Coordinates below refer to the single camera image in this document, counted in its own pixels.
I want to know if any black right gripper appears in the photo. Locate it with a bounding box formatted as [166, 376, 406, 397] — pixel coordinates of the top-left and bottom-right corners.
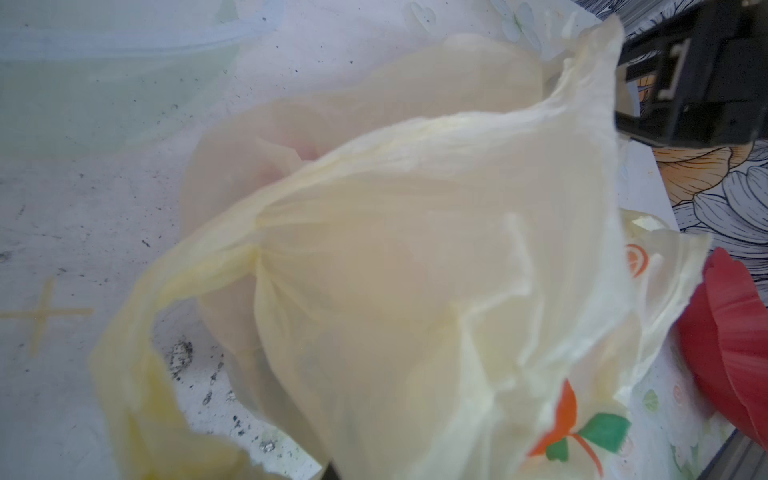
[616, 1, 767, 148]

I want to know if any red flower-shaped plate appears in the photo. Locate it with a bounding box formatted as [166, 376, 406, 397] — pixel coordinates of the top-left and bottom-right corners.
[676, 248, 767, 448]

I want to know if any yellowish plastic bag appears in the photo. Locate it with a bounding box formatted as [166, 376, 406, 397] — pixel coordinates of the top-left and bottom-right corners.
[91, 16, 710, 479]

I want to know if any clear plastic bowl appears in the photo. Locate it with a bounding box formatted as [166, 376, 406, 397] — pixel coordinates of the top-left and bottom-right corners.
[1, 0, 286, 160]

